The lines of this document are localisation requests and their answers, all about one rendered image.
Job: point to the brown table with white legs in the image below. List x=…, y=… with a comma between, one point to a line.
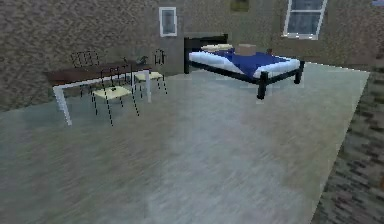
x=80, y=75

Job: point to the small dark object on table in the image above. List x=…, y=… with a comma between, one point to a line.
x=143, y=60

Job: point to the brown cardboard box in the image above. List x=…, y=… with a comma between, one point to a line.
x=245, y=49

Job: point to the small dark red object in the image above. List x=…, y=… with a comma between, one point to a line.
x=269, y=51

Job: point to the large white framed window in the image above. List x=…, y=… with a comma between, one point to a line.
x=305, y=18

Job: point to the black chair with cream seat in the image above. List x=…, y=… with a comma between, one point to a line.
x=149, y=76
x=112, y=91
x=85, y=58

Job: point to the cream pillow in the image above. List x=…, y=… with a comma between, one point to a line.
x=225, y=46
x=210, y=47

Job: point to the green framed wall picture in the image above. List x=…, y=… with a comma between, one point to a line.
x=239, y=5

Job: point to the black bed with blue blanket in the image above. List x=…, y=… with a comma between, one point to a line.
x=250, y=64

